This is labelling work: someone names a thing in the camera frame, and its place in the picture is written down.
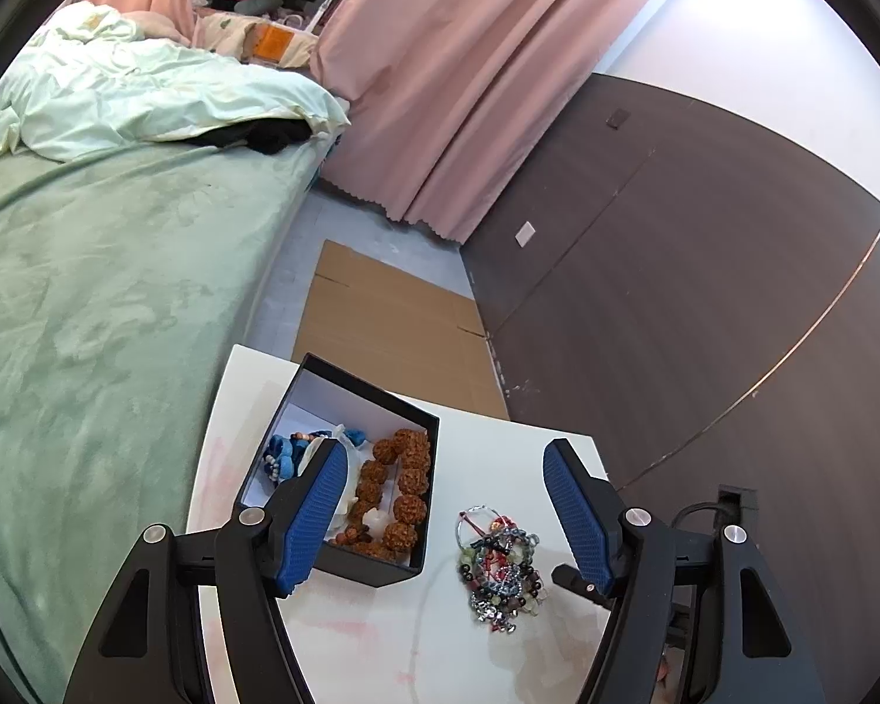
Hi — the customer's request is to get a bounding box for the wide pink curtain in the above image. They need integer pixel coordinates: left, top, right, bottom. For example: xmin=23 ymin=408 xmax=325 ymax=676
xmin=312 ymin=0 xmax=712 ymax=243

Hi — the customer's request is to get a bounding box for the pillow with orange patch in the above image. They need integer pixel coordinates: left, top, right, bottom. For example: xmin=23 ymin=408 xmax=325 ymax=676
xmin=194 ymin=15 xmax=320 ymax=69

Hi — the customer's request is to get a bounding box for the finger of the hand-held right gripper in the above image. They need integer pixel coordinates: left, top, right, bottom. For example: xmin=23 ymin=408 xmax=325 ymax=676
xmin=552 ymin=564 xmax=610 ymax=600

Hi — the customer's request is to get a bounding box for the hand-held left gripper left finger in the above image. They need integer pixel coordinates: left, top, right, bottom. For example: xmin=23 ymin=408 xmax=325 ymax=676
xmin=62 ymin=438 xmax=349 ymax=704

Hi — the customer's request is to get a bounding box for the blue beaded ornament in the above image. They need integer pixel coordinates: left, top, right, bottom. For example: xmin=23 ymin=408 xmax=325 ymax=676
xmin=262 ymin=434 xmax=305 ymax=483

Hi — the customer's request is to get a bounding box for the black jewelry box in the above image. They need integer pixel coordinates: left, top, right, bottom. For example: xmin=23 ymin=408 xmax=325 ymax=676
xmin=232 ymin=353 xmax=441 ymax=588

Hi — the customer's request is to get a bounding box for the brown seed bead bracelet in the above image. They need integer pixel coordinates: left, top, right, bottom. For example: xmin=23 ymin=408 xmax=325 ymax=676
xmin=337 ymin=427 xmax=434 ymax=559

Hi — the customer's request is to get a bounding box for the green bed blanket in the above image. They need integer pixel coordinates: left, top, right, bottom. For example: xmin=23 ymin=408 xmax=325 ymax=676
xmin=0 ymin=139 xmax=324 ymax=698

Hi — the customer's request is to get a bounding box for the pile of mixed beaded bracelets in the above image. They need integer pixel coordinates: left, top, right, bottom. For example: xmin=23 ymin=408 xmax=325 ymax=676
xmin=453 ymin=506 xmax=544 ymax=635

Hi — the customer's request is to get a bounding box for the pale green duvet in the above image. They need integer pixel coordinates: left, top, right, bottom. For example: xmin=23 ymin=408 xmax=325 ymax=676
xmin=0 ymin=1 xmax=351 ymax=166

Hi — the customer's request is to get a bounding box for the white table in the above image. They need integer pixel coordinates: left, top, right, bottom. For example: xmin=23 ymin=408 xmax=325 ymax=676
xmin=187 ymin=343 xmax=617 ymax=704

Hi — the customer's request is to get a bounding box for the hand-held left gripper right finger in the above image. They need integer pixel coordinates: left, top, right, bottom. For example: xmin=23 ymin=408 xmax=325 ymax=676
xmin=543 ymin=438 xmax=826 ymax=704

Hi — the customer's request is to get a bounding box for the black garment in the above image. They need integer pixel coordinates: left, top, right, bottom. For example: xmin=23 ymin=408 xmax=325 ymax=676
xmin=187 ymin=119 xmax=313 ymax=157

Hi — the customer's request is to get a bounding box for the flat cardboard sheet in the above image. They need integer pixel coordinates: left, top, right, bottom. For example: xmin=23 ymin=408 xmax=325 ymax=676
xmin=293 ymin=238 xmax=510 ymax=422

